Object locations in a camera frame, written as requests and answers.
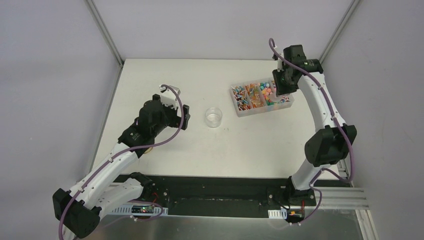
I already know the clear plastic jar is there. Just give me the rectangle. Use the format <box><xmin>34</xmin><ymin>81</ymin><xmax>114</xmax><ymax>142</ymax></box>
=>
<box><xmin>204</xmin><ymin>107</ymin><xmax>223</xmax><ymax>128</ymax></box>

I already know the clear plastic scoop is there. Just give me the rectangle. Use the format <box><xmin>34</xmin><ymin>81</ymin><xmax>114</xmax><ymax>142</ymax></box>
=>
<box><xmin>268</xmin><ymin>91</ymin><xmax>290</xmax><ymax>104</ymax></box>

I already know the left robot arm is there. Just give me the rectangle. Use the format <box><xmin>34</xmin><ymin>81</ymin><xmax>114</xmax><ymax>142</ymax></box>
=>
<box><xmin>52</xmin><ymin>93</ymin><xmax>190</xmax><ymax>240</ymax></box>

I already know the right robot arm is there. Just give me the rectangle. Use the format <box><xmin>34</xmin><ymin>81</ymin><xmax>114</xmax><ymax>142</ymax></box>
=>
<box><xmin>268</xmin><ymin>38</ymin><xmax>358</xmax><ymax>205</ymax></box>

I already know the wooden jar lid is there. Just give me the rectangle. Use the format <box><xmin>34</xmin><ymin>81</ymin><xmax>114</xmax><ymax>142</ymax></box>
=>
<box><xmin>144</xmin><ymin>147</ymin><xmax>153</xmax><ymax>154</ymax></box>

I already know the compartmented candy tray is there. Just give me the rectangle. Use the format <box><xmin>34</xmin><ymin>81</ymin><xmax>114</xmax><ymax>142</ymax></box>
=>
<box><xmin>229</xmin><ymin>77</ymin><xmax>295</xmax><ymax>118</ymax></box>

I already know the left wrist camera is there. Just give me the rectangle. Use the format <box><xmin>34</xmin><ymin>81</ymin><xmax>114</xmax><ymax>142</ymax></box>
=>
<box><xmin>159</xmin><ymin>85</ymin><xmax>181</xmax><ymax>105</ymax></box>

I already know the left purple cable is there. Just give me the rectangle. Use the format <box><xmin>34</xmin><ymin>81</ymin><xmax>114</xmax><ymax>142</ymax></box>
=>
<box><xmin>58</xmin><ymin>84</ymin><xmax>185</xmax><ymax>240</ymax></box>

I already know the purple cable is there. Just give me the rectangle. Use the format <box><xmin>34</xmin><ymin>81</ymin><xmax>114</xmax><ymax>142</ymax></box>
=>
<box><xmin>58</xmin><ymin>84</ymin><xmax>185</xmax><ymax>240</ymax></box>
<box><xmin>268</xmin><ymin>38</ymin><xmax>355</xmax><ymax>231</ymax></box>

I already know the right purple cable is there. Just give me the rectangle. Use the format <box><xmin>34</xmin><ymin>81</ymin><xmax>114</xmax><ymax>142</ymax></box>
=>
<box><xmin>268</xmin><ymin>38</ymin><xmax>355</xmax><ymax>231</ymax></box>

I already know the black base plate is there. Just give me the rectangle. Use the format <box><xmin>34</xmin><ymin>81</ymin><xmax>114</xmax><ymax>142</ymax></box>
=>
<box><xmin>112</xmin><ymin>172</ymin><xmax>322</xmax><ymax>218</ymax></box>

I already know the left slotted cable duct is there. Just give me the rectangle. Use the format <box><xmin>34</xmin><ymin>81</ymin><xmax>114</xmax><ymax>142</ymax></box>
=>
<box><xmin>109</xmin><ymin>204</ymin><xmax>168</xmax><ymax>217</ymax></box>

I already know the slotted cable duct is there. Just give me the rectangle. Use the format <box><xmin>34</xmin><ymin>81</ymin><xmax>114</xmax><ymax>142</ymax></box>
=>
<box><xmin>109</xmin><ymin>204</ymin><xmax>168</xmax><ymax>217</ymax></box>
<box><xmin>267</xmin><ymin>208</ymin><xmax>288</xmax><ymax>220</ymax></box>

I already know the right slotted cable duct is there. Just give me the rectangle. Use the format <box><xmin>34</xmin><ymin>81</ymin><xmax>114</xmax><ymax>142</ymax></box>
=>
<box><xmin>267</xmin><ymin>208</ymin><xmax>288</xmax><ymax>220</ymax></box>

